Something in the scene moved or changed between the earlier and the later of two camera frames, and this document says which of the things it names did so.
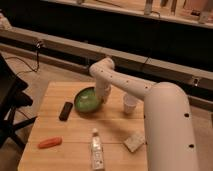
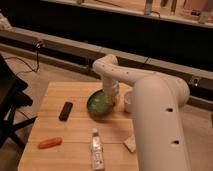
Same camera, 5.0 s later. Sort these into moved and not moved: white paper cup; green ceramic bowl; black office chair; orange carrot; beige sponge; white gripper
Moved: white gripper; green ceramic bowl
Not moved: beige sponge; white paper cup; black office chair; orange carrot
